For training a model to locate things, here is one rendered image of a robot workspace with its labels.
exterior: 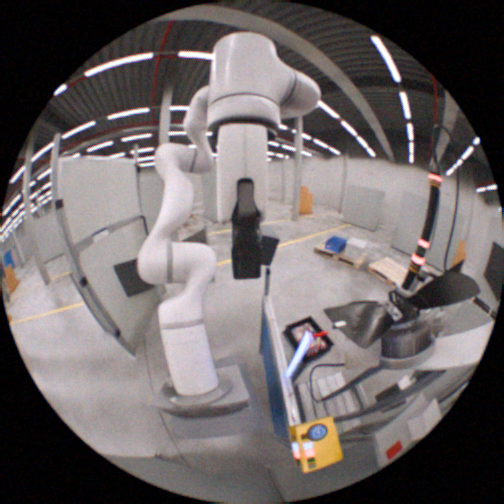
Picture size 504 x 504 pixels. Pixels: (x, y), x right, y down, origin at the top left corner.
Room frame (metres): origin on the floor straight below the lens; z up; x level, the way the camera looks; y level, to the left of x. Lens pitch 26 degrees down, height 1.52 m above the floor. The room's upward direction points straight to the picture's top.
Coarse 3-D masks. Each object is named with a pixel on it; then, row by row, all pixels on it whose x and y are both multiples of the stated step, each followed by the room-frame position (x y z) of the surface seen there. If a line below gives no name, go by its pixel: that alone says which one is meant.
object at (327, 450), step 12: (324, 420) -0.02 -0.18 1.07; (300, 432) -0.04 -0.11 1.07; (336, 432) -0.07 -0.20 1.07; (300, 444) -0.08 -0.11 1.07; (312, 444) -0.09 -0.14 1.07; (324, 444) -0.10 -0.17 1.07; (336, 444) -0.11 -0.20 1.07; (300, 456) -0.12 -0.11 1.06; (324, 456) -0.14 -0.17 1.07; (336, 456) -0.16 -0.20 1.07; (312, 468) -0.17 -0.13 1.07
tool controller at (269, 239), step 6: (264, 228) 0.91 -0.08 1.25; (270, 228) 0.96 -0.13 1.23; (264, 234) 0.78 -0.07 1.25; (270, 234) 0.81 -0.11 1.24; (276, 234) 0.84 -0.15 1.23; (264, 240) 0.76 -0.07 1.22; (270, 240) 0.76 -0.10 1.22; (276, 240) 0.77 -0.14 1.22; (264, 246) 0.76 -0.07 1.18; (270, 246) 0.77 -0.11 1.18; (276, 246) 0.77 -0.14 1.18; (264, 252) 0.76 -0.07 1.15; (270, 252) 0.77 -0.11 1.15; (264, 258) 0.76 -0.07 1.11; (270, 258) 0.77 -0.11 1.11; (264, 264) 0.76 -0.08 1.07; (270, 264) 0.77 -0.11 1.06
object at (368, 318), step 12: (324, 312) 0.30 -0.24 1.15; (336, 312) 0.28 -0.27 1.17; (348, 312) 0.26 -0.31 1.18; (360, 312) 0.25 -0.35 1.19; (372, 312) 0.23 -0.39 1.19; (384, 312) 0.22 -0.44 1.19; (348, 324) 0.21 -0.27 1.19; (360, 324) 0.20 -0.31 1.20; (372, 324) 0.19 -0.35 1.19; (384, 324) 0.17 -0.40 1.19; (348, 336) 0.16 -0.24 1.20; (360, 336) 0.15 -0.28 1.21; (372, 336) 0.14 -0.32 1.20
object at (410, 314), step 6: (390, 294) 0.28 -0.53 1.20; (396, 294) 0.26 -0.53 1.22; (390, 300) 0.27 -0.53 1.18; (402, 300) 0.22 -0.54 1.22; (408, 300) 0.21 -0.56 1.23; (396, 306) 0.23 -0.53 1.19; (402, 306) 0.21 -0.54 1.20; (408, 306) 0.19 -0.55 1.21; (402, 312) 0.20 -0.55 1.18; (408, 312) 0.18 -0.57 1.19; (414, 312) 0.17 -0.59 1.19; (420, 312) 0.15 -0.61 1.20; (402, 318) 0.18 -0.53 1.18; (408, 318) 0.16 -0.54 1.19; (414, 318) 0.14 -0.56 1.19; (396, 324) 0.18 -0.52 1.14
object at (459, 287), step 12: (444, 276) 0.10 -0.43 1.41; (456, 276) 0.07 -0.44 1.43; (468, 276) 0.03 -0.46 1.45; (420, 288) 0.17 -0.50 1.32; (432, 288) 0.13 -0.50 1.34; (444, 288) 0.10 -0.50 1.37; (456, 288) 0.06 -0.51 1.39; (468, 288) 0.02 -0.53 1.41; (432, 300) 0.12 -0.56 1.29; (444, 300) 0.08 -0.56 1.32; (456, 300) 0.04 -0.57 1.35
